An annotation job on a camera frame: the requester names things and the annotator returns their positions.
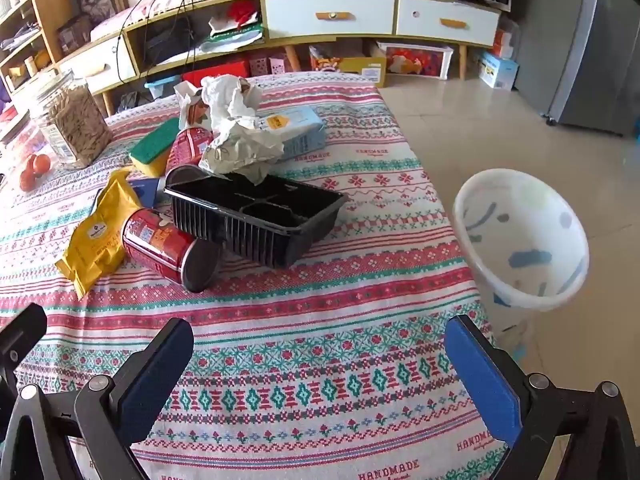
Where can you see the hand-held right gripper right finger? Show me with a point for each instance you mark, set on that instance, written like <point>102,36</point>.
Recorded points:
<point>485,385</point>

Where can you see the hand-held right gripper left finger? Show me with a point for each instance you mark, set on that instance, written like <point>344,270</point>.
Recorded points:
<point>150,385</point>

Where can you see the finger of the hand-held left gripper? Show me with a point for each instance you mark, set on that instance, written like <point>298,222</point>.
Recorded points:
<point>22,327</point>

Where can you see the yellow toy object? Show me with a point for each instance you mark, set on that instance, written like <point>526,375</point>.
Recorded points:
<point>95,240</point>

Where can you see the red tin can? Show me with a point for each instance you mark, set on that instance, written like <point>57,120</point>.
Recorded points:
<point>190,147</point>
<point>155,242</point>

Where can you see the blue card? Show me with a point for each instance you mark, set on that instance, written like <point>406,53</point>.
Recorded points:
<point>150,191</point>

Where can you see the yellow green sponge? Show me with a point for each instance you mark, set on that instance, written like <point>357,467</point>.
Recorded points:
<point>155,147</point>

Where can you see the white paper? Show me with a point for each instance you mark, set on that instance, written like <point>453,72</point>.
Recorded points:
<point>240,130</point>

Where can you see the light blue milk carton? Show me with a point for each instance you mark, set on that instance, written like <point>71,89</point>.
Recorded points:
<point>300,130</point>

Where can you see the red tomato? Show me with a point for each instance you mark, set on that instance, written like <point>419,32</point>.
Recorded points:
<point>41,163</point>
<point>27,180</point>

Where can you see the patterned woven tablecloth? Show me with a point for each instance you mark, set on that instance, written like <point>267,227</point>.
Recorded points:
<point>300,335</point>

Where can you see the black plastic food tray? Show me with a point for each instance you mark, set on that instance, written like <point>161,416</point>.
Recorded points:
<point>260,220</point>

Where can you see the glass jar of snacks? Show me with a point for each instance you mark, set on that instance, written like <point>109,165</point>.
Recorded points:
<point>75,125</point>

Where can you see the white cabinet drawer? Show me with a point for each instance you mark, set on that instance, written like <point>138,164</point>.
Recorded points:
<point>95,67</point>
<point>330,17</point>
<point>445,22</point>

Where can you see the blue plastic basket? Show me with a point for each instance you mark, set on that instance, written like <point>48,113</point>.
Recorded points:
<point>162,87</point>

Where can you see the red white paper wrapper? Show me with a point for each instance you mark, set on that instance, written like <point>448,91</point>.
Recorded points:
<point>192,107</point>

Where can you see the wooden shelf unit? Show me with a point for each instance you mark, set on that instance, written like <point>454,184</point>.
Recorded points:
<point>37,45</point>

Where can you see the blue white carton box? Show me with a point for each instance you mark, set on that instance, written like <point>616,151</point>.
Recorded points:
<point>497,72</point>

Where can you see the red flat box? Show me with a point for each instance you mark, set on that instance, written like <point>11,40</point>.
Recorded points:
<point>215,72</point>

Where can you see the white plastic storage box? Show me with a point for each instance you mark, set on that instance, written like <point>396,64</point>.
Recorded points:
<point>415,60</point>

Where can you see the framed cat picture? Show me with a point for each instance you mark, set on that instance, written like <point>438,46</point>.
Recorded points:
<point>97,0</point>

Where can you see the pink perforated box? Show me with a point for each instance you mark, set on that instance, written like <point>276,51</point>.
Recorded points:
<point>267,66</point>

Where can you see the orange white box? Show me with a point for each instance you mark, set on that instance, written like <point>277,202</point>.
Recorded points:
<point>504,42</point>

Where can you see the yellow cardboard box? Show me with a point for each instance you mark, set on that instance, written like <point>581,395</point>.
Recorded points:
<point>350,65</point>

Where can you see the silver refrigerator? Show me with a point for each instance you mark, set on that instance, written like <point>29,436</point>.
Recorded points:
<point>585,45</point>

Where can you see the pile of papers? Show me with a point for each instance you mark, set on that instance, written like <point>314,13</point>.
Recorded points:
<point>235,30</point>

